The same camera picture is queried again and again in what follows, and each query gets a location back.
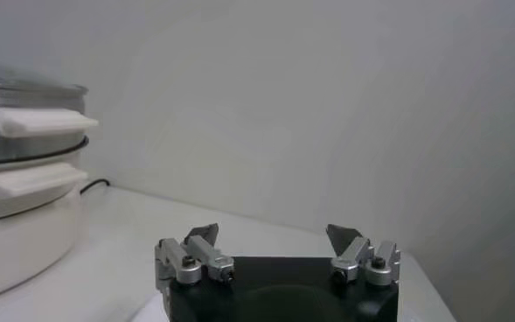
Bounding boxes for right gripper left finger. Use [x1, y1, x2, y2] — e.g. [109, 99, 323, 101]
[154, 222, 236, 290]

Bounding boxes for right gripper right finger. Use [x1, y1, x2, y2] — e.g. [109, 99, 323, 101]
[325, 223, 401, 288]

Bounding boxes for round glass pot lid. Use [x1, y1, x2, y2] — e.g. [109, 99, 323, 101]
[0, 65, 90, 95]

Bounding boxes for white electric cooker base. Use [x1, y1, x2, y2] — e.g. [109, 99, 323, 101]
[0, 137, 90, 303]

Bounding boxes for black cooker power cord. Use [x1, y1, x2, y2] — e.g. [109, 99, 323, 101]
[79, 178, 112, 196]

